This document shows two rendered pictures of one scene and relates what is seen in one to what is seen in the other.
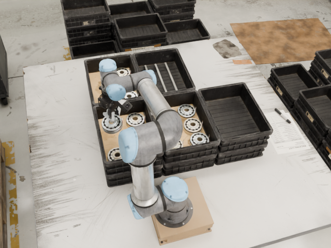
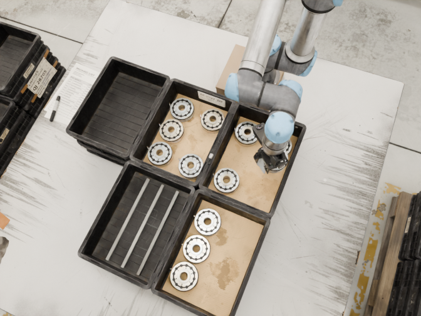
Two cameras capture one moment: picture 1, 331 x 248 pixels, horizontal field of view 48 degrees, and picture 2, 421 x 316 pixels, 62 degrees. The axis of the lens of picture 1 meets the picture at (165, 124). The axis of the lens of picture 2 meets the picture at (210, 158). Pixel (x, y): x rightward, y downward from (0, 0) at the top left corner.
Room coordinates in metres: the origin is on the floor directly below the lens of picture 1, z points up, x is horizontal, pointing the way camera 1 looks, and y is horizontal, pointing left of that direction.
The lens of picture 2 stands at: (1.64, 0.44, 2.21)
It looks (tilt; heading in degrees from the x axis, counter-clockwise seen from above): 70 degrees down; 231
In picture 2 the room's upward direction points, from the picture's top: 10 degrees counter-clockwise
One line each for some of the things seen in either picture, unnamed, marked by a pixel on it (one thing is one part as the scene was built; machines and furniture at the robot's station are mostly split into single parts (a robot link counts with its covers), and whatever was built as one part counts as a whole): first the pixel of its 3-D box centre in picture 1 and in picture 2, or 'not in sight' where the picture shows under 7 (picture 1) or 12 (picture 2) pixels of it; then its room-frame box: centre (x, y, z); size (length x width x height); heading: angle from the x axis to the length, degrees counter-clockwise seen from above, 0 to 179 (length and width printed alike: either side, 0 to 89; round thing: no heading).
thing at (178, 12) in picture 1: (170, 16); not in sight; (3.17, 0.03, 0.37); 0.40 x 0.30 x 0.45; 110
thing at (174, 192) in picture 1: (173, 193); (265, 51); (0.85, -0.06, 0.96); 0.13 x 0.12 x 0.14; 114
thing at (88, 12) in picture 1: (87, 27); not in sight; (2.90, 0.79, 0.37); 0.40 x 0.30 x 0.45; 110
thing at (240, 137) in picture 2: not in sight; (247, 132); (1.15, 0.10, 0.86); 0.10 x 0.10 x 0.01
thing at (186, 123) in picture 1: (192, 125); (171, 130); (1.35, -0.15, 0.86); 0.10 x 0.10 x 0.01
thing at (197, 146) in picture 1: (182, 119); (183, 130); (1.33, -0.09, 0.92); 0.40 x 0.30 x 0.02; 18
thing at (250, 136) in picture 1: (233, 110); (119, 105); (1.42, -0.37, 0.92); 0.40 x 0.30 x 0.02; 18
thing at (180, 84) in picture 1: (162, 77); (141, 223); (1.71, 0.04, 0.87); 0.40 x 0.30 x 0.11; 18
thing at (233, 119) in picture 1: (231, 116); (123, 110); (1.42, -0.37, 0.87); 0.40 x 0.30 x 0.11; 18
